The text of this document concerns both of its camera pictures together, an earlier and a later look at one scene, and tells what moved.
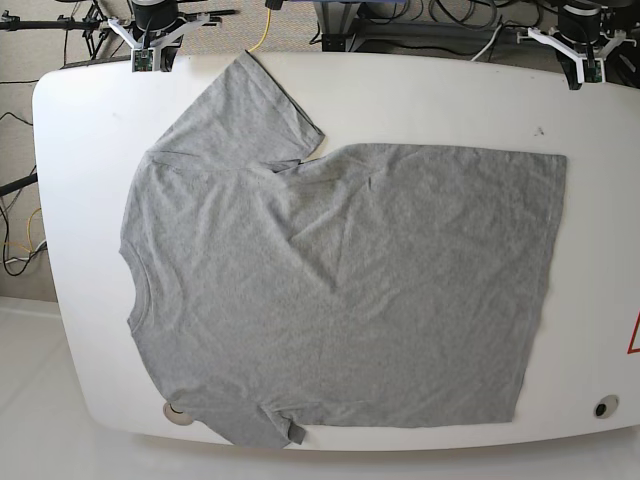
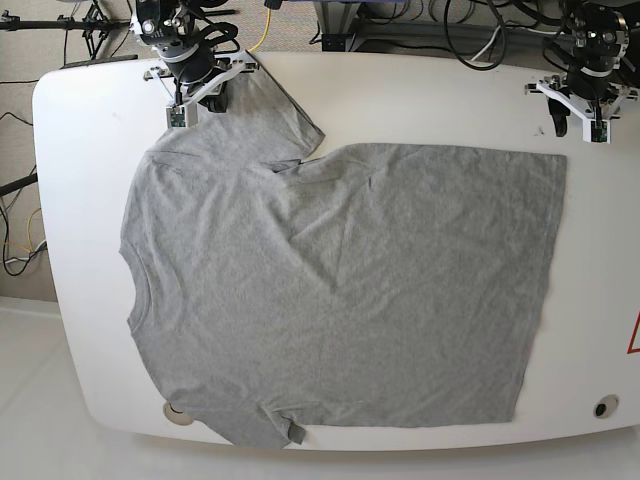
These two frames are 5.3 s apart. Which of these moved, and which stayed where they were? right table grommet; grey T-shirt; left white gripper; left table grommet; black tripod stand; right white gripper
Moved: right white gripper; left white gripper
Stayed: black tripod stand; right table grommet; grey T-shirt; left table grommet
